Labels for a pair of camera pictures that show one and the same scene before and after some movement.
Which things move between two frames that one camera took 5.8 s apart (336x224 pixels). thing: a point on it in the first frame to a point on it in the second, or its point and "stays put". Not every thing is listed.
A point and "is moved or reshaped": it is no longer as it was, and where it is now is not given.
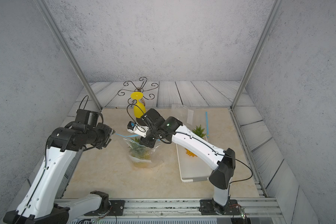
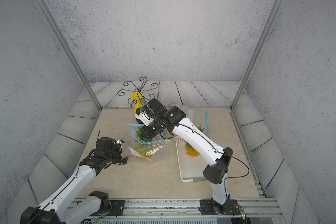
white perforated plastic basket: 192,168 stays put
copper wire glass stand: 137,94 stays put
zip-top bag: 142,157 is moved or reshaped
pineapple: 139,150 is moved or reshaped
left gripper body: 102,135 to 115,156
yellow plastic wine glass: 139,108 stays put
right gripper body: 150,140 to 152,130
